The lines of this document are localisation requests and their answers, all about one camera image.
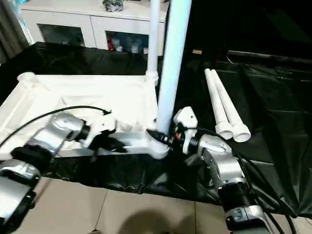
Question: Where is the white glass-door cabinet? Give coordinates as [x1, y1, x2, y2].
[20, 0, 169, 57]

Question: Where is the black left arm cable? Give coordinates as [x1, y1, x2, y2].
[0, 105, 113, 150]

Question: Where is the white plastic table leg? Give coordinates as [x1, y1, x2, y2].
[209, 69, 252, 144]
[145, 0, 165, 84]
[204, 68, 233, 140]
[156, 0, 193, 137]

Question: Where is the grey curtain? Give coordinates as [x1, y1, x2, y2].
[0, 0, 28, 64]

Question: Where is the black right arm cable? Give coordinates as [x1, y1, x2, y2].
[194, 126, 297, 234]

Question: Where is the black plastic mat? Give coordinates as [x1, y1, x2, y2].
[0, 41, 312, 219]

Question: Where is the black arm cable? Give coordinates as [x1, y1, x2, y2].
[194, 126, 297, 234]
[0, 105, 113, 150]

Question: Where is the dark grey bundle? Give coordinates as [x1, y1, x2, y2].
[101, 0, 124, 13]

